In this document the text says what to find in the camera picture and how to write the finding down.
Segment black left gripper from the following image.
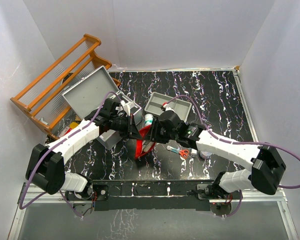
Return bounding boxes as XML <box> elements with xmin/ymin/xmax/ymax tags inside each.
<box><xmin>110</xmin><ymin>113</ymin><xmax>143</xmax><ymax>140</ymax></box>

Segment red first aid kit pouch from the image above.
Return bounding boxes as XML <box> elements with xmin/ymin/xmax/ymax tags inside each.
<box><xmin>134</xmin><ymin>125</ymin><xmax>156</xmax><ymax>159</ymax></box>

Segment orange handled scissors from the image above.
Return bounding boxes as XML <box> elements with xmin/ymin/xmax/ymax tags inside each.
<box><xmin>166</xmin><ymin>145</ymin><xmax>189</xmax><ymax>159</ymax></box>

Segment grey metal medicine case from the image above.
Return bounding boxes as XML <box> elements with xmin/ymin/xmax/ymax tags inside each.
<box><xmin>54</xmin><ymin>66</ymin><xmax>129</xmax><ymax>153</ymax></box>

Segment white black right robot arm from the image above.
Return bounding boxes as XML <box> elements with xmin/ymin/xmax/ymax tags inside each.
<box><xmin>144</xmin><ymin>110</ymin><xmax>286</xmax><ymax>199</ymax></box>

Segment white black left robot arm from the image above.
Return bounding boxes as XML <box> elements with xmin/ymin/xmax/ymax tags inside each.
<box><xmin>25</xmin><ymin>98</ymin><xmax>140</xmax><ymax>200</ymax></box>

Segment red white medicine box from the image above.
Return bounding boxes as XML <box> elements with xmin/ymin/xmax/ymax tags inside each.
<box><xmin>59</xmin><ymin>126</ymin><xmax>73</xmax><ymax>137</ymax></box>

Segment white pill bottle teal label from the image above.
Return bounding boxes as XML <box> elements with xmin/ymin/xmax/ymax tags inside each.
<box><xmin>143</xmin><ymin>113</ymin><xmax>154</xmax><ymax>127</ymax></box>

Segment grey plastic divider tray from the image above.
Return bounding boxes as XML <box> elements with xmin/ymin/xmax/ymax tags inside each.
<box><xmin>144</xmin><ymin>92</ymin><xmax>192</xmax><ymax>122</ymax></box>

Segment blue white bandage roll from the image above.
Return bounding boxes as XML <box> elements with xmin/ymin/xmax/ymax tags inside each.
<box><xmin>190</xmin><ymin>148</ymin><xmax>198</xmax><ymax>157</ymax></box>

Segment clear tape roll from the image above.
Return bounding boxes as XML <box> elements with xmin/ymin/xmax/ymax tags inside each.
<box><xmin>199</xmin><ymin>151</ymin><xmax>212</xmax><ymax>160</ymax></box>

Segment orange wooden rack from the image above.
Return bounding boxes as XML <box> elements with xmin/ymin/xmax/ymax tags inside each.
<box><xmin>10</xmin><ymin>34</ymin><xmax>112</xmax><ymax>140</ymax></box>

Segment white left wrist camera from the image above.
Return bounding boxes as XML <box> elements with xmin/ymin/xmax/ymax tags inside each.
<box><xmin>119</xmin><ymin>100</ymin><xmax>135</xmax><ymax>116</ymax></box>

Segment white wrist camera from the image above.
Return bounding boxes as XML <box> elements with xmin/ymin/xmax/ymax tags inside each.
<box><xmin>160</xmin><ymin>102</ymin><xmax>175</xmax><ymax>112</ymax></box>
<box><xmin>119</xmin><ymin>100</ymin><xmax>135</xmax><ymax>116</ymax></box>

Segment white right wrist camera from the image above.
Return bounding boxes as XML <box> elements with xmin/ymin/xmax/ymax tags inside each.
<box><xmin>160</xmin><ymin>102</ymin><xmax>175</xmax><ymax>112</ymax></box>

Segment black table front rail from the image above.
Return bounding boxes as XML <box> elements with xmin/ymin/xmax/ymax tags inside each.
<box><xmin>59</xmin><ymin>178</ymin><xmax>241</xmax><ymax>212</ymax></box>

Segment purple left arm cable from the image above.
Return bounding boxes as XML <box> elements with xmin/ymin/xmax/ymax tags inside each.
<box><xmin>18</xmin><ymin>90</ymin><xmax>126</xmax><ymax>218</ymax></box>

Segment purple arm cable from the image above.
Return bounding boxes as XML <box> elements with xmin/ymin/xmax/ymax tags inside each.
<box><xmin>162</xmin><ymin>94</ymin><xmax>300</xmax><ymax>219</ymax></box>
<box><xmin>18</xmin><ymin>90</ymin><xmax>126</xmax><ymax>218</ymax></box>

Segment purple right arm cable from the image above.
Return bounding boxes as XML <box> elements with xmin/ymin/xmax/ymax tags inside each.
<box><xmin>162</xmin><ymin>94</ymin><xmax>300</xmax><ymax>219</ymax></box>

